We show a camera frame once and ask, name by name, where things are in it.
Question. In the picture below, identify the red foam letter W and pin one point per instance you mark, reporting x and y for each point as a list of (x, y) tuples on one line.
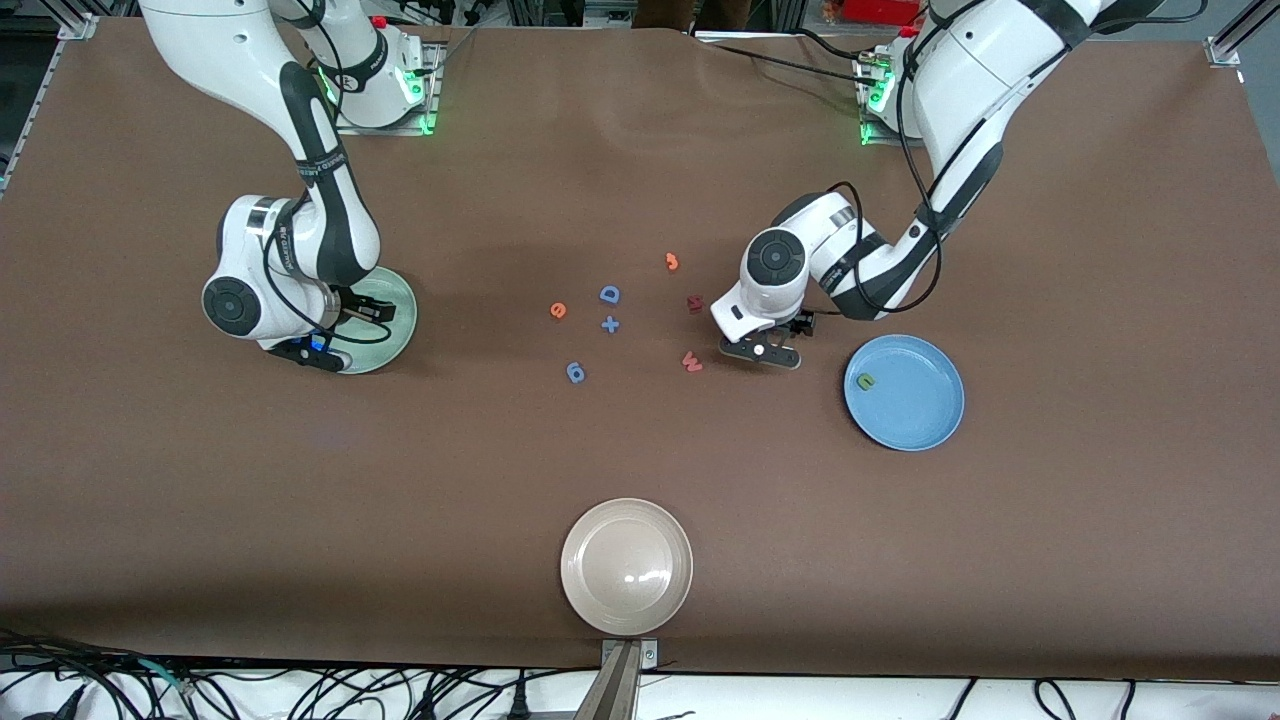
[(692, 365)]

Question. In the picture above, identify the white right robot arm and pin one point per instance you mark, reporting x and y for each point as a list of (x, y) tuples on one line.
[(230, 50)]

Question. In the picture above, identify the blue foam digit nine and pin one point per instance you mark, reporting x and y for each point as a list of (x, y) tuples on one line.
[(580, 378)]

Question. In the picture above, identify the aluminium profile with bracket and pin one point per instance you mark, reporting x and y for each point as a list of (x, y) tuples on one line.
[(615, 690)]

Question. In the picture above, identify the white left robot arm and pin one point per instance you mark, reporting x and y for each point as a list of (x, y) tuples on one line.
[(990, 60)]

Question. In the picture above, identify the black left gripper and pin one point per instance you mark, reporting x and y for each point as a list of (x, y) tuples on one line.
[(801, 322)]

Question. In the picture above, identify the brown table cover sheet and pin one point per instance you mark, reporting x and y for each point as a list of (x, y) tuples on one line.
[(300, 500)]

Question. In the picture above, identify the pale green plate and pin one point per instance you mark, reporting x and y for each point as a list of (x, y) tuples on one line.
[(405, 300)]

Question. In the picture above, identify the aluminium table frame rail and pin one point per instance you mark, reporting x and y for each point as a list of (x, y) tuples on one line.
[(78, 25), (1225, 45)]

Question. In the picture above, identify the blue plate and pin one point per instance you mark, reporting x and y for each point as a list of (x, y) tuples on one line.
[(915, 405)]

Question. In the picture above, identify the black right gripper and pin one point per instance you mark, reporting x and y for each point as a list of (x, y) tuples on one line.
[(352, 305)]

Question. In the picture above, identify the red box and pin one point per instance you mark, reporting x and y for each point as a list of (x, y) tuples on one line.
[(875, 10)]

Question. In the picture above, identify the beige plate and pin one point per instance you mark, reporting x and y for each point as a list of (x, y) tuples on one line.
[(626, 567)]

